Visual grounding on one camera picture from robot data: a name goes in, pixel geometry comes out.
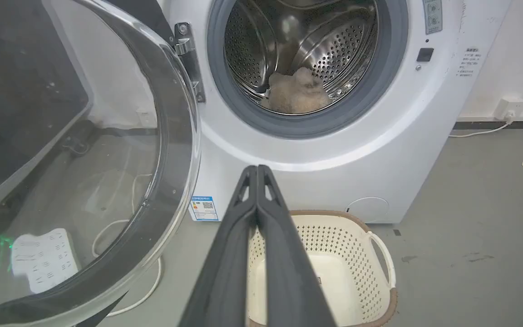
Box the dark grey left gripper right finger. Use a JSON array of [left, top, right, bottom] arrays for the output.
[[257, 165, 337, 327]]

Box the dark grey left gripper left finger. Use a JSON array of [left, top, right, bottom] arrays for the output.
[[178, 165, 258, 327]]

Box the white front-load washing machine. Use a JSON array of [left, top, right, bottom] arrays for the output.
[[156, 0, 513, 224]]

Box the transparent washer door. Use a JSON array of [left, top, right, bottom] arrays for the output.
[[0, 0, 202, 327]]

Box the chrome door hinge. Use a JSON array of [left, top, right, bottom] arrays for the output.
[[169, 22, 206, 103]]

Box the blue energy label sticker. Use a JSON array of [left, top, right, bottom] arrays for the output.
[[191, 196, 219, 222]]

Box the cream perforated laundry basket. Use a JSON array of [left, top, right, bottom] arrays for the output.
[[247, 210, 398, 327]]

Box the beige fluffy plush toy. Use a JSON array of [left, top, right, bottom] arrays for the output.
[[261, 67, 333, 114]]

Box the white power strip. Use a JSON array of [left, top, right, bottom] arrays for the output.
[[11, 228, 80, 294]]

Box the white power strip cable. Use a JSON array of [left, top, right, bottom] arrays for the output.
[[92, 173, 164, 317]]

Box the white cable along wall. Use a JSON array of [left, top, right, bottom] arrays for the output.
[[449, 119, 513, 138]]

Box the white wall socket with plug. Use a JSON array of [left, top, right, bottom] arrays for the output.
[[494, 97, 523, 121]]

